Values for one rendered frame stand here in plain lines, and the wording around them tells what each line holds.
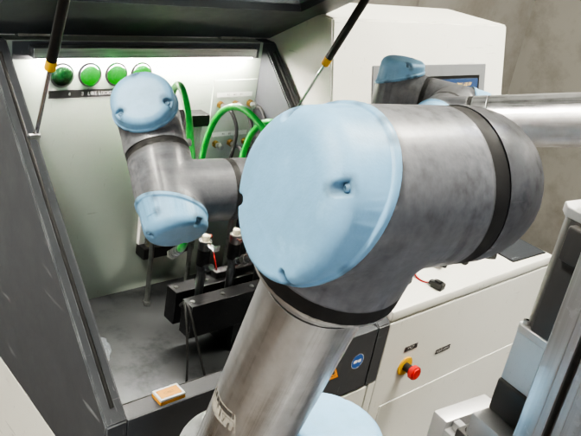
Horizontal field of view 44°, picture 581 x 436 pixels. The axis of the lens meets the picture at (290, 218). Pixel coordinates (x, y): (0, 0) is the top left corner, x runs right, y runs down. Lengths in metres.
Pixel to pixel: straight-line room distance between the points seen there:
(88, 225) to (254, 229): 1.23
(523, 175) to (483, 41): 1.63
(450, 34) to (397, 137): 1.56
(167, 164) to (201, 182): 0.04
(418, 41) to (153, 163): 1.19
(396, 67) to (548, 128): 0.28
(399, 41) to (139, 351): 0.96
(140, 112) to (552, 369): 0.51
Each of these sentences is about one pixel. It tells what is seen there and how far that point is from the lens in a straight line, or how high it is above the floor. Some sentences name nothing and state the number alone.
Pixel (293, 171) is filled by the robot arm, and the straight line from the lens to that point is 0.44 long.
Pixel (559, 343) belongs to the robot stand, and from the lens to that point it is 0.74.
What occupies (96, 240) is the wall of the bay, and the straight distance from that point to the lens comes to 1.72.
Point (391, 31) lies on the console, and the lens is 1.81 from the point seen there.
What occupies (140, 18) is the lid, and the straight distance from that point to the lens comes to 1.50.
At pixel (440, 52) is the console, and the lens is 1.97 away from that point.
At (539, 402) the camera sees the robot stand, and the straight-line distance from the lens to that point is 0.78.
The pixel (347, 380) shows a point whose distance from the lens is 1.64.
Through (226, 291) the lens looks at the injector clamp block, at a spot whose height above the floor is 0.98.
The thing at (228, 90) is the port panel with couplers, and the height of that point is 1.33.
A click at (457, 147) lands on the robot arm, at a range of 0.47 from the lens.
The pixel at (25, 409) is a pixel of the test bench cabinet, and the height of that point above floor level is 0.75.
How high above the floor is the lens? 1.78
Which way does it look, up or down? 24 degrees down
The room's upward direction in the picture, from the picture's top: 10 degrees clockwise
